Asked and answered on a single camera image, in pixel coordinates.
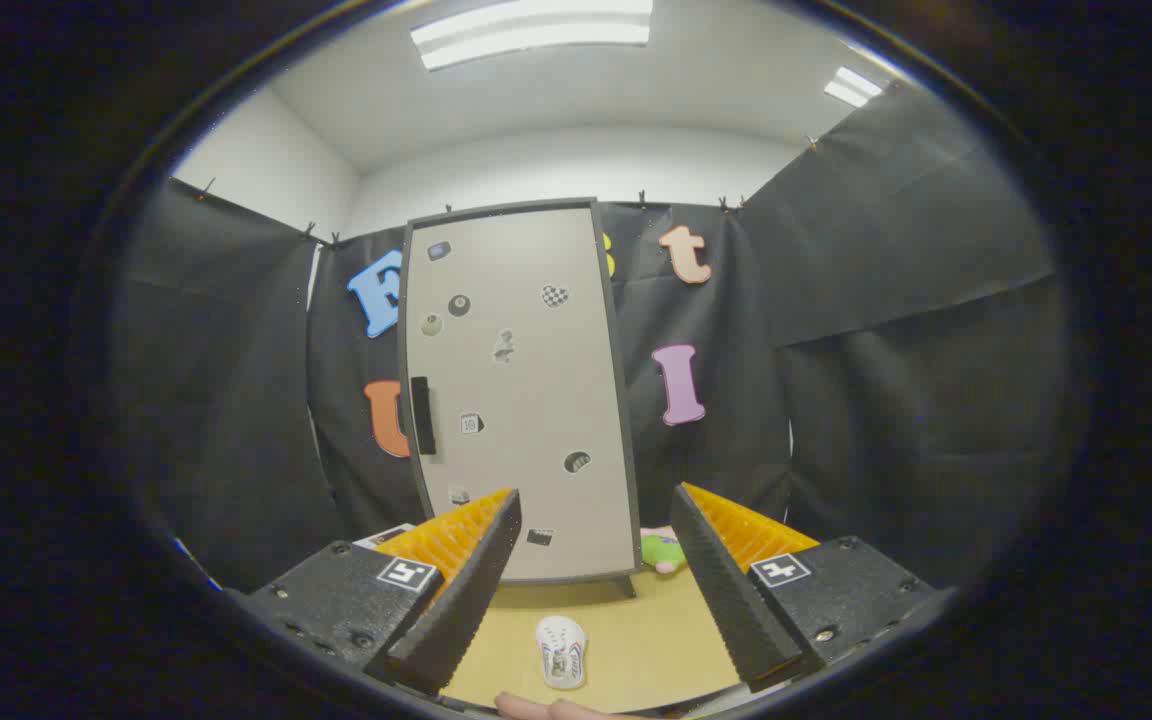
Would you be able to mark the grey shoe cabinet door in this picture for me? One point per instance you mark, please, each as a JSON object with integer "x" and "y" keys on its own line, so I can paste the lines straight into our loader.
{"x": 526, "y": 380}

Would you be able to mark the white shoe with striped side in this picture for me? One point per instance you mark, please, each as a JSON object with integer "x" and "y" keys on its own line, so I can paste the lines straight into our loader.
{"x": 562, "y": 652}

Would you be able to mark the grey shoe cabinet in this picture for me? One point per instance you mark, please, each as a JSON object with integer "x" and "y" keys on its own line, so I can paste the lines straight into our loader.
{"x": 627, "y": 420}

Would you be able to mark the black backdrop cloth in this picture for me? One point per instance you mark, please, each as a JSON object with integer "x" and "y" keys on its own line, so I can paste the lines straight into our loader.
{"x": 886, "y": 350}

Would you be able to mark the pink and green plush toy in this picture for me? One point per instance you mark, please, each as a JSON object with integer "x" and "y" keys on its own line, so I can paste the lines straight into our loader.
{"x": 660, "y": 552}

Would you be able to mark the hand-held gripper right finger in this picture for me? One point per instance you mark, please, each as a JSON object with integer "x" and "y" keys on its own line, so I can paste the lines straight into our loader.
{"x": 726, "y": 590}

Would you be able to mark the white cover book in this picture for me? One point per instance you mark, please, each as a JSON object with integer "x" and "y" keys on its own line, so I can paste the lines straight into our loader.
{"x": 383, "y": 537}

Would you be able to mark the small ceiling light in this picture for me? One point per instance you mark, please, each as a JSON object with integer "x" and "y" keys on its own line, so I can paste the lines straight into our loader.
{"x": 852, "y": 86}

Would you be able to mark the long ceiling light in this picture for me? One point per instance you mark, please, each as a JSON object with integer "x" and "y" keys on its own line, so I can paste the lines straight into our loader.
{"x": 531, "y": 32}

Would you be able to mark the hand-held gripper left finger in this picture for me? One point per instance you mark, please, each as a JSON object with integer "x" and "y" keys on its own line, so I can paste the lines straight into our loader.
{"x": 466, "y": 590}

